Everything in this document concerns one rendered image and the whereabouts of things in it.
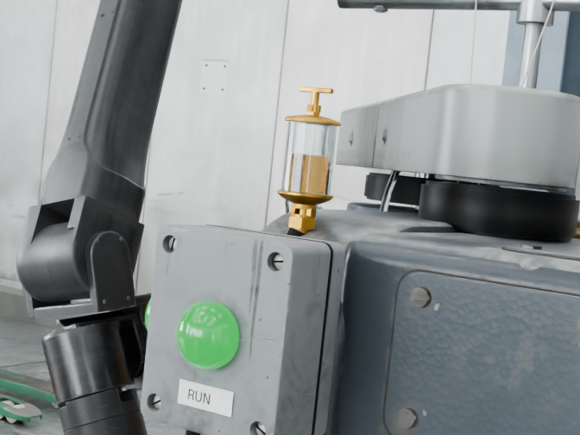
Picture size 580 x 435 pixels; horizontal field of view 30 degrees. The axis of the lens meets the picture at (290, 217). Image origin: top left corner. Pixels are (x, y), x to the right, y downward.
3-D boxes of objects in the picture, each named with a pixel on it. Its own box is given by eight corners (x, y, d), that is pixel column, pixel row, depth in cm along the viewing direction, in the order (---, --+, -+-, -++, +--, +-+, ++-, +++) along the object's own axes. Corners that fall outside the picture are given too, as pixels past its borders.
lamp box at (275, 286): (137, 417, 50) (157, 223, 49) (198, 404, 54) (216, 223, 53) (272, 455, 46) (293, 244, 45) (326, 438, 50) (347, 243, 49)
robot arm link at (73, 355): (22, 331, 78) (68, 312, 75) (96, 319, 84) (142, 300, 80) (45, 425, 77) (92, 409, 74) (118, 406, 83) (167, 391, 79)
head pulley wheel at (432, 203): (389, 221, 61) (394, 176, 61) (456, 222, 68) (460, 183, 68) (543, 241, 56) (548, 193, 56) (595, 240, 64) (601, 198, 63)
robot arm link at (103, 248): (14, 244, 80) (88, 232, 75) (131, 233, 89) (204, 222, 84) (33, 405, 80) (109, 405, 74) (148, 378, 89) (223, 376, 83)
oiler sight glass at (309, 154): (271, 189, 55) (278, 119, 54) (298, 190, 57) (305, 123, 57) (312, 193, 53) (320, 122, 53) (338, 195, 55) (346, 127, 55)
